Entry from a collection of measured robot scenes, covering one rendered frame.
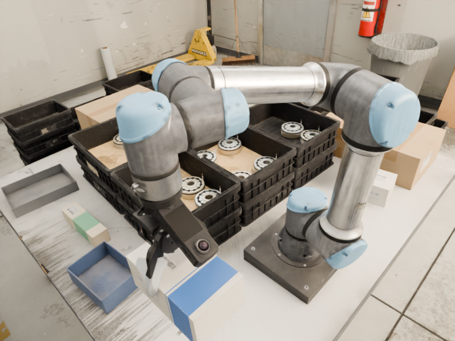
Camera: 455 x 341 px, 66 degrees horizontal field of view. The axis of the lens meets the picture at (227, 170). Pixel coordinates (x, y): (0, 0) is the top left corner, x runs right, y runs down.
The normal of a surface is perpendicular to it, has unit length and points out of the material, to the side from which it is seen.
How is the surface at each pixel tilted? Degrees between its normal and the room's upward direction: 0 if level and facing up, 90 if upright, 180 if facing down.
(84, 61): 90
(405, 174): 90
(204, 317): 90
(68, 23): 90
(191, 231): 29
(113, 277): 0
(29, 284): 0
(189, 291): 0
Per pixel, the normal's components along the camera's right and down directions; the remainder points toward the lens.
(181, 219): 0.32, -0.54
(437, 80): -0.70, 0.45
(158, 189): 0.23, 0.56
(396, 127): 0.47, 0.44
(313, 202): -0.09, -0.84
